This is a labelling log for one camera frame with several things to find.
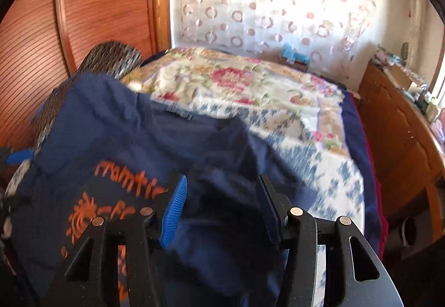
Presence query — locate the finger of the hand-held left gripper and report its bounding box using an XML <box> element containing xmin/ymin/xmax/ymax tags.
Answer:
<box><xmin>7</xmin><ymin>149</ymin><xmax>35</xmax><ymax>164</ymax></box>

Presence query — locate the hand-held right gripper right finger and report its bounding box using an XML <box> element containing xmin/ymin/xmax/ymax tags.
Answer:
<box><xmin>257</xmin><ymin>174</ymin><xmax>404</xmax><ymax>307</ymax></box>

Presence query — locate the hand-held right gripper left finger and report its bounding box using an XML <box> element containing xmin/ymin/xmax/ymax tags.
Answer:
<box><xmin>42</xmin><ymin>175</ymin><xmax>189</xmax><ymax>307</ymax></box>

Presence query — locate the navy shirt with orange print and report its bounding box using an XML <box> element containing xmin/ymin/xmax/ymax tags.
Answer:
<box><xmin>7</xmin><ymin>73</ymin><xmax>320</xmax><ymax>307</ymax></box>

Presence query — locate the blue floral white bedspread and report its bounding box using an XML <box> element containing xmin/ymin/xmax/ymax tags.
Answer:
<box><xmin>195</xmin><ymin>99</ymin><xmax>365</xmax><ymax>307</ymax></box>

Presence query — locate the navy blanket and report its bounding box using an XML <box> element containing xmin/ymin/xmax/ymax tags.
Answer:
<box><xmin>342</xmin><ymin>90</ymin><xmax>383</xmax><ymax>259</ymax></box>

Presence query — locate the dark patterned bolster cushion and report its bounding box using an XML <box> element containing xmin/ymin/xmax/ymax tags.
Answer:
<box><xmin>31</xmin><ymin>41</ymin><xmax>143</xmax><ymax>155</ymax></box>

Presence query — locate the pink floral quilt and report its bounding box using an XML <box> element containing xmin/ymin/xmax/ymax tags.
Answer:
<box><xmin>125</xmin><ymin>48</ymin><xmax>352</xmax><ymax>158</ymax></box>

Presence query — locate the wooden cabinet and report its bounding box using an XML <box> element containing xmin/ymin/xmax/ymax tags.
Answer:
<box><xmin>358</xmin><ymin>62</ymin><xmax>445</xmax><ymax>238</ymax></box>

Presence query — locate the small cardboard box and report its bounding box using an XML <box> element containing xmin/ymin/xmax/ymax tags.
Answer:
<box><xmin>278</xmin><ymin>55</ymin><xmax>310</xmax><ymax>73</ymax></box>

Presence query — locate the open cardboard box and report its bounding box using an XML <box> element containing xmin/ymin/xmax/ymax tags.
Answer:
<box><xmin>386</xmin><ymin>66</ymin><xmax>414</xmax><ymax>90</ymax></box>

